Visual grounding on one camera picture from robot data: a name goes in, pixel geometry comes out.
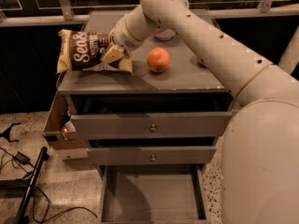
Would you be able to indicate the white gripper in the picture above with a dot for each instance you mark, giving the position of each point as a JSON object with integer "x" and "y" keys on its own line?
{"x": 121, "y": 37}

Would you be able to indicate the brown sea salt chip bag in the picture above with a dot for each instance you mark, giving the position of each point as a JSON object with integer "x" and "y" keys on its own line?
{"x": 83, "y": 50}

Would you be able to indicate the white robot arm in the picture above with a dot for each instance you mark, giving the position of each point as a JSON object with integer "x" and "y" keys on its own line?
{"x": 260, "y": 154}

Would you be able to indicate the grey drawer cabinet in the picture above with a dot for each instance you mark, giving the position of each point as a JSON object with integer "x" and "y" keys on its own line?
{"x": 184, "y": 86}

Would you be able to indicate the grey middle drawer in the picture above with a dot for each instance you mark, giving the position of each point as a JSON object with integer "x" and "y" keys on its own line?
{"x": 150, "y": 155}

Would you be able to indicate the grey drawer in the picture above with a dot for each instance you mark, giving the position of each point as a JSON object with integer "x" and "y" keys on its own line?
{"x": 150, "y": 125}
{"x": 150, "y": 155}
{"x": 154, "y": 194}

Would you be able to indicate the grey top drawer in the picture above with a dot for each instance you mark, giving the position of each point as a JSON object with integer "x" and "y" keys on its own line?
{"x": 150, "y": 125}

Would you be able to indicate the grey bottom drawer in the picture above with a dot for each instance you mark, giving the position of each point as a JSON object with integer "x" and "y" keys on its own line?
{"x": 154, "y": 194}

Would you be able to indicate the orange fruit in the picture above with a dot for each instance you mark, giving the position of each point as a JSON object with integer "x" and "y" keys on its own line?
{"x": 158, "y": 60}

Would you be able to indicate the white ceramic bowl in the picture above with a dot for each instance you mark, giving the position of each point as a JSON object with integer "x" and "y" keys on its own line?
{"x": 166, "y": 35}

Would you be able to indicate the red apple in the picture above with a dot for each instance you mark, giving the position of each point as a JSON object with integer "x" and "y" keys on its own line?
{"x": 200, "y": 62}

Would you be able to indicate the cardboard box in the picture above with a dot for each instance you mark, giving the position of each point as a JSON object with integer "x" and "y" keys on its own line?
{"x": 60, "y": 133}

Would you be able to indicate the metal window railing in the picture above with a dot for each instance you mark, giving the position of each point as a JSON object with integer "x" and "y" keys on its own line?
{"x": 51, "y": 12}

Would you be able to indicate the black power adapter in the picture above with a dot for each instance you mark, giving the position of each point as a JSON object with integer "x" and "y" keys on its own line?
{"x": 21, "y": 158}

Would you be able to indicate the black pole on floor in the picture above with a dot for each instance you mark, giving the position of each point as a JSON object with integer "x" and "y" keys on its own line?
{"x": 21, "y": 218}

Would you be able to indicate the black bracket on floor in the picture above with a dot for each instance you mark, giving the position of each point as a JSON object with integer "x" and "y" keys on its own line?
{"x": 6, "y": 133}

